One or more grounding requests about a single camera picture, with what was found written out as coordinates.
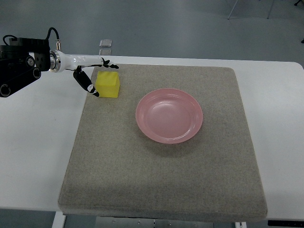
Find clear floor socket cover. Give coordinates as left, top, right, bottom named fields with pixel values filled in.
left=99, top=39, right=112, bottom=56

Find metal chair legs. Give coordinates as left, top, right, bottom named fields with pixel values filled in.
left=227, top=0, right=276, bottom=20

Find pink plastic plate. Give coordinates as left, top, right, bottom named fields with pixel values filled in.
left=135, top=88, right=203, bottom=144

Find white table leg frame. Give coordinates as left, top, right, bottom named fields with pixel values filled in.
left=52, top=211, right=247, bottom=228

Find yellow foam block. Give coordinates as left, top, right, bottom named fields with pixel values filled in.
left=95, top=71, right=120, bottom=98

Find grey felt mat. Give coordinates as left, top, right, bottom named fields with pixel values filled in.
left=58, top=63, right=268, bottom=221

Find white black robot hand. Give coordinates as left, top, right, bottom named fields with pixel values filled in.
left=49, top=50, right=119, bottom=97

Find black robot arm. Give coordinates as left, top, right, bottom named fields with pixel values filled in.
left=0, top=27, right=60, bottom=98

